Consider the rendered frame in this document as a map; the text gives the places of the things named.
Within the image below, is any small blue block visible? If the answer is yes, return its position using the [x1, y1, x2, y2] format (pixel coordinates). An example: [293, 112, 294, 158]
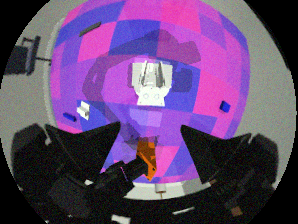
[220, 101, 230, 113]

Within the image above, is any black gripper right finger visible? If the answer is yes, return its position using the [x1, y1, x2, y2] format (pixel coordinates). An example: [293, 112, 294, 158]
[181, 124, 251, 184]

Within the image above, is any grey flat bar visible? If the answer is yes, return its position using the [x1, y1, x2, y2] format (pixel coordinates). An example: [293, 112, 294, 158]
[78, 22, 101, 37]

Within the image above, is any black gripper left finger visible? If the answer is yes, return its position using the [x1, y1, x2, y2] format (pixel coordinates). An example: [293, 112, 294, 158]
[44, 121, 121, 183]

